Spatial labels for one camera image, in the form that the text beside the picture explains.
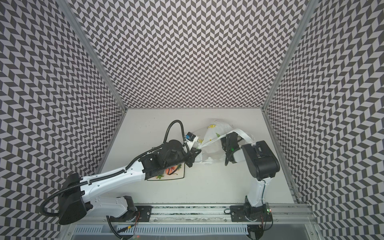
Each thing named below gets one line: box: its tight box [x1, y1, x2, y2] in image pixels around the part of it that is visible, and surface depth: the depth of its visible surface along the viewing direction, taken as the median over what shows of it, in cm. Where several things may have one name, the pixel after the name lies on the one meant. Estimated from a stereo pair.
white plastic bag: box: [192, 121, 255, 165], surface depth 80 cm
